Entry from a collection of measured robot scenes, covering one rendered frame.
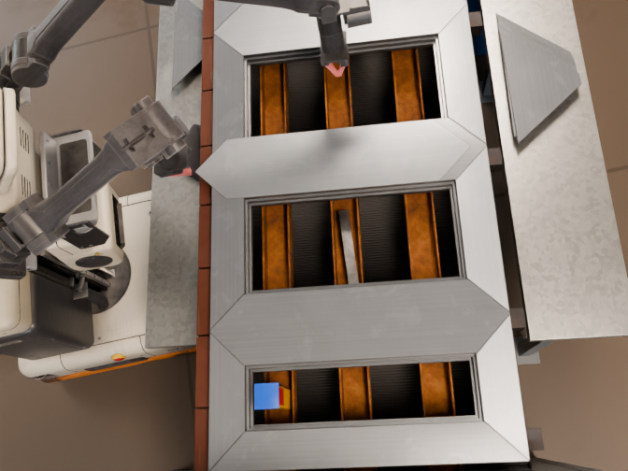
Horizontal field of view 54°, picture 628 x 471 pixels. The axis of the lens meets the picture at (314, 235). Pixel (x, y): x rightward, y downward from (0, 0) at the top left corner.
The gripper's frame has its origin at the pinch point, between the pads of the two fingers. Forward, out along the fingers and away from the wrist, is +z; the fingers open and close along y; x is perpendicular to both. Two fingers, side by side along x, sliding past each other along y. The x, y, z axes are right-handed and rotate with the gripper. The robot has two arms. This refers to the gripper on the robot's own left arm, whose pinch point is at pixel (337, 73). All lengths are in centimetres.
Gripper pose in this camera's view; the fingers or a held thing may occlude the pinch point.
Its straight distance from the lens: 164.5
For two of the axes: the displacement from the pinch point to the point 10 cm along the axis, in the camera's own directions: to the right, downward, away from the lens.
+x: -9.9, 0.8, 1.4
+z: 1.6, 5.2, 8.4
